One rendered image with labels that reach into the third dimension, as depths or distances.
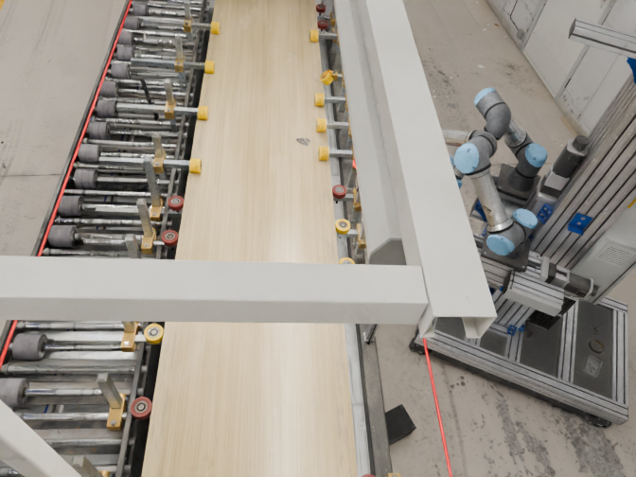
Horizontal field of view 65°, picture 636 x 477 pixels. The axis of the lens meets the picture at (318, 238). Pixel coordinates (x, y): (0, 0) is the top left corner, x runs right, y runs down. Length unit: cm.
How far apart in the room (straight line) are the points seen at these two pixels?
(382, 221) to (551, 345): 286
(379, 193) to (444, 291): 24
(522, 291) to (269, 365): 127
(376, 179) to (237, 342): 156
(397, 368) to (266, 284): 279
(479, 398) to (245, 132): 215
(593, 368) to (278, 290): 315
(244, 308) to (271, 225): 207
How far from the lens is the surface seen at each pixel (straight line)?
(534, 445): 342
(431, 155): 70
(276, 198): 271
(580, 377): 350
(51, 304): 56
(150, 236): 262
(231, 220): 260
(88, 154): 315
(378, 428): 237
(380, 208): 73
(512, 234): 239
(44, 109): 495
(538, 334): 351
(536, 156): 285
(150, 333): 229
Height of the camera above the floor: 290
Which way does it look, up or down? 51 degrees down
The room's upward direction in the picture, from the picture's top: 10 degrees clockwise
